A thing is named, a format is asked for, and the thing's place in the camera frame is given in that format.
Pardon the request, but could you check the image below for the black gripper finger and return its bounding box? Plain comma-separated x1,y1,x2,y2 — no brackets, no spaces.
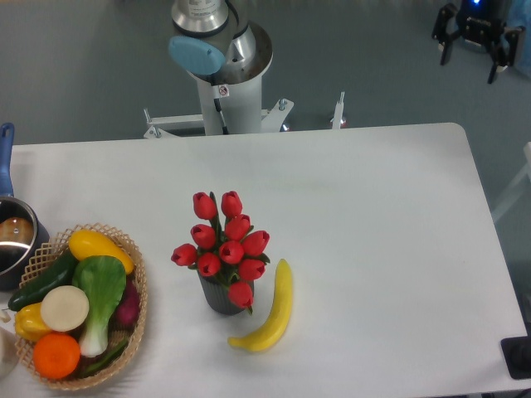
487,25,524,84
431,2,460,66

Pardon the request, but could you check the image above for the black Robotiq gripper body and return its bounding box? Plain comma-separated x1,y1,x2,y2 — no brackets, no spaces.
455,0,510,52

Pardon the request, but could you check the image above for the red tulip bouquet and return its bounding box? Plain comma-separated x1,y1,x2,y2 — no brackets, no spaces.
171,191,270,308

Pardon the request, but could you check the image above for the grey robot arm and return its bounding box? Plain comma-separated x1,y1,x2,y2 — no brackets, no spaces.
168,1,530,85

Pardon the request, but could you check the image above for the dark grey ribbed vase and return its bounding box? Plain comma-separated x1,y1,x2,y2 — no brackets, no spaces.
197,274,253,315

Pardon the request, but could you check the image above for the black device at table edge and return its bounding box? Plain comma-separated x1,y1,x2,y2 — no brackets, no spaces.
500,336,530,380

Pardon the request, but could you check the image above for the yellow banana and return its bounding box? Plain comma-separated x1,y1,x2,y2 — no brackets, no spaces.
227,259,294,352

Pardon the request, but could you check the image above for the yellow squash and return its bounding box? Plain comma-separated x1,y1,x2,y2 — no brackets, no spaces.
68,230,134,274

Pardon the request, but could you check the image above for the green bok choy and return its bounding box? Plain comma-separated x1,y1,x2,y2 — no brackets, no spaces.
72,255,126,357

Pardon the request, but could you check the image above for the purple sweet potato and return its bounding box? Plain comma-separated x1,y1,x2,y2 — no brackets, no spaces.
114,279,140,328

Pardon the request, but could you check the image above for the green cucumber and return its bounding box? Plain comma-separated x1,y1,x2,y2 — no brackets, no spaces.
7,250,79,312

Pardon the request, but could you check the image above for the green chili pepper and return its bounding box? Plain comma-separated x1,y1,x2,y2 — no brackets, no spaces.
78,338,129,378

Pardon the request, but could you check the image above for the orange fruit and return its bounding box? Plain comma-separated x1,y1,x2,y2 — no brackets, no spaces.
32,332,80,380

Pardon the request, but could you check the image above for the yellow bell pepper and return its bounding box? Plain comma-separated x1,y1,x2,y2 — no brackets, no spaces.
15,303,52,342

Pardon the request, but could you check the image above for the white garlic piece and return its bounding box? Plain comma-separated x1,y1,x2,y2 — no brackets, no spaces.
0,309,11,323

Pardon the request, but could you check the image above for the woven wicker basket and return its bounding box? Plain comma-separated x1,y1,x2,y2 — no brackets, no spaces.
15,223,148,391

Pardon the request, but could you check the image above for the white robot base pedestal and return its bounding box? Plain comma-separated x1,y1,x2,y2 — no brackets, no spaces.
143,72,346,140

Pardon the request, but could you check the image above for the blue handled saucepan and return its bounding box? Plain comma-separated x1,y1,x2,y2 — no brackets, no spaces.
1,123,50,292

